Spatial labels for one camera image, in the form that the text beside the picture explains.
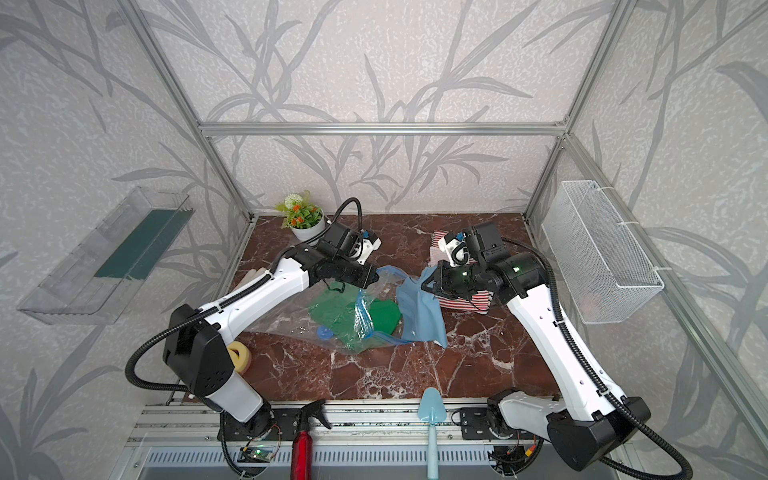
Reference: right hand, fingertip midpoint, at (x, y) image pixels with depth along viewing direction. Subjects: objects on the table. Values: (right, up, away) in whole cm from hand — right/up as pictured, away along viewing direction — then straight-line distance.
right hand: (421, 284), depth 67 cm
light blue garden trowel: (+3, -33, +7) cm, 33 cm away
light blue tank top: (0, -7, +2) cm, 7 cm away
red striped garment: (+19, -10, +26) cm, 34 cm away
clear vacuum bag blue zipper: (-35, -13, +16) cm, 40 cm away
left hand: (-11, 0, +14) cm, 18 cm away
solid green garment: (-23, -10, +13) cm, 28 cm away
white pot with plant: (-38, +19, +30) cm, 52 cm away
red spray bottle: (-28, -38, +1) cm, 47 cm away
